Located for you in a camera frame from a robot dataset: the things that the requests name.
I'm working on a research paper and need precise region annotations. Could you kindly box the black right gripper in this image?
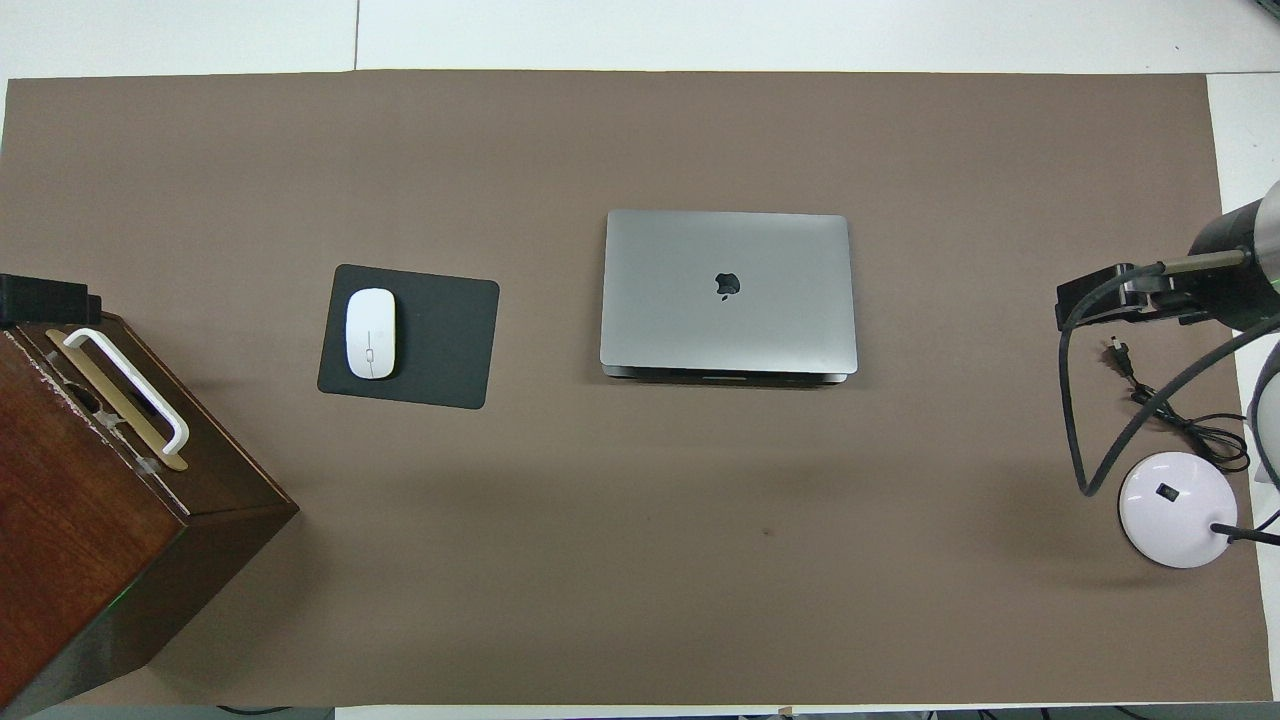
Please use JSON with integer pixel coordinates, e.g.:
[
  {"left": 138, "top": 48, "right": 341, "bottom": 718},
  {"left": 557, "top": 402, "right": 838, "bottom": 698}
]
[{"left": 1057, "top": 198, "right": 1269, "bottom": 332}]

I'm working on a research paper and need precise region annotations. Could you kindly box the silver laptop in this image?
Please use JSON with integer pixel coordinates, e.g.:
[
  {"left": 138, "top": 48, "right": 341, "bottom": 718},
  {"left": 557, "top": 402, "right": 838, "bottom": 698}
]
[{"left": 600, "top": 209, "right": 859, "bottom": 385}]

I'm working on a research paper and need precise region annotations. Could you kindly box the white desk lamp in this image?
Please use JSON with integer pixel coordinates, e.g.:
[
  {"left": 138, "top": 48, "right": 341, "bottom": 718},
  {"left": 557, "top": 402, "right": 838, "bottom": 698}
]
[{"left": 1118, "top": 385, "right": 1280, "bottom": 569}]

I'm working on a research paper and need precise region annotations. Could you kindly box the dark brown wooden box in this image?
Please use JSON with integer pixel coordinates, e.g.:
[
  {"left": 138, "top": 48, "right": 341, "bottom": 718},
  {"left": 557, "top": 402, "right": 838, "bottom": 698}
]
[{"left": 0, "top": 312, "right": 300, "bottom": 717}]

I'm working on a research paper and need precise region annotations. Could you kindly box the white computer mouse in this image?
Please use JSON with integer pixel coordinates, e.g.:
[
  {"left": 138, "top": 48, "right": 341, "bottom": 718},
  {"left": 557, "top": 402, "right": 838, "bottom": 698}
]
[{"left": 345, "top": 288, "right": 397, "bottom": 380}]

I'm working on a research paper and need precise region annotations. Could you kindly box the black mouse pad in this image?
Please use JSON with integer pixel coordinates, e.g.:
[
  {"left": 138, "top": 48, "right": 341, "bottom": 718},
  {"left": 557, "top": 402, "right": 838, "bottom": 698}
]
[{"left": 317, "top": 264, "right": 501, "bottom": 410}]

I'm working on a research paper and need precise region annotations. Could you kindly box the brown paper table mat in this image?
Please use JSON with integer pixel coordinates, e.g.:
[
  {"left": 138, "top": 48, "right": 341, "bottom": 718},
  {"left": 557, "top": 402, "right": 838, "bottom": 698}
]
[{"left": 0, "top": 70, "right": 1273, "bottom": 707}]

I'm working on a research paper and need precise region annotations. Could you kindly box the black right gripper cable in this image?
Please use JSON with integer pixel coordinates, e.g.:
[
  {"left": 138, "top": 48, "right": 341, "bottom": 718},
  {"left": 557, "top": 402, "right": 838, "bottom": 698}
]
[{"left": 1058, "top": 252, "right": 1280, "bottom": 498}]

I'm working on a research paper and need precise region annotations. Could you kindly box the black lamp power cable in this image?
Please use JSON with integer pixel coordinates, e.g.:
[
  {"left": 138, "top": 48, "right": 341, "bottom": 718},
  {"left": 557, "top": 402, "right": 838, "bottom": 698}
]
[{"left": 1100, "top": 337, "right": 1253, "bottom": 474}]

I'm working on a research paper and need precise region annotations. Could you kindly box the white box handle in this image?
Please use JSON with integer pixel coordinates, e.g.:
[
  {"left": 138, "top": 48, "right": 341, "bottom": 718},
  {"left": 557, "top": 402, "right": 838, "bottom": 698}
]
[{"left": 62, "top": 328, "right": 190, "bottom": 457}]

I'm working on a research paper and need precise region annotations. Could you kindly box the brass handle plate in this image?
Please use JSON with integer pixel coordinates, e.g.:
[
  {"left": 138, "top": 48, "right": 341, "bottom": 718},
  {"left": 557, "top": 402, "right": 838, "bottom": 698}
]
[{"left": 45, "top": 329, "right": 188, "bottom": 471}]

